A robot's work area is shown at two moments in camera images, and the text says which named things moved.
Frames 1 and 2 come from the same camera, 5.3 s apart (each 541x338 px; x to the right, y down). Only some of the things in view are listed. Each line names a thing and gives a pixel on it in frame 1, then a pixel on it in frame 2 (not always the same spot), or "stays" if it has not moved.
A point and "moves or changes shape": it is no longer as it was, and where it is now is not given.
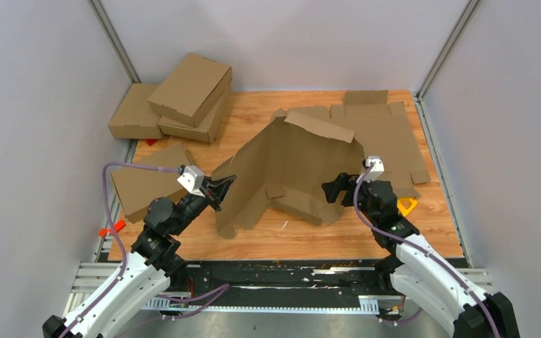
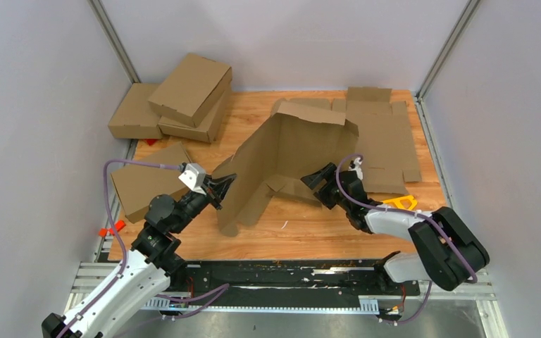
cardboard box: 192,89 stays
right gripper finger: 344,182 → 325,174
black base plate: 282,279 stays
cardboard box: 287,163 moves or changes shape
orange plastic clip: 118,226 stays
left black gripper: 216,187 stays
